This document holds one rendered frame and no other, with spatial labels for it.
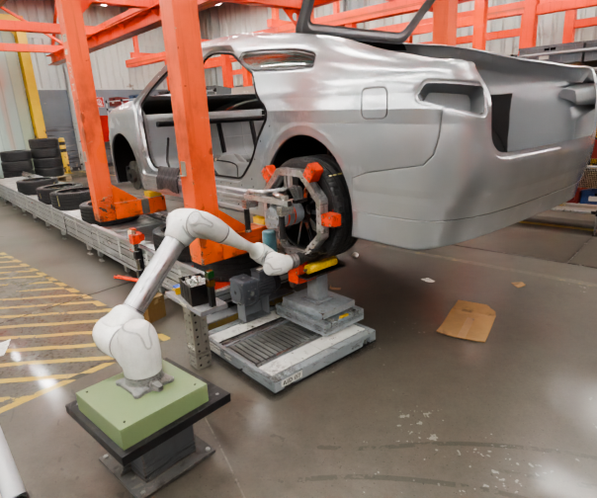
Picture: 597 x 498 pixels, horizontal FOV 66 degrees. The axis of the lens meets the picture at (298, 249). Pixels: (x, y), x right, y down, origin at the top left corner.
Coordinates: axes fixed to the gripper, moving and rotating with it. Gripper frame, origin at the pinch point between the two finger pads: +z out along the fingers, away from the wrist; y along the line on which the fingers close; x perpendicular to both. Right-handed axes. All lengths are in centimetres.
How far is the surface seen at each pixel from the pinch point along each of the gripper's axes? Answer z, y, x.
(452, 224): 18, 70, -36
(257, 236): -1, -47, 44
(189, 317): -72, -47, 5
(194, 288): -73, -22, 11
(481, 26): 568, -15, 291
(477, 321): 96, -8, -81
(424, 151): 7, 88, -3
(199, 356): -70, -63, -15
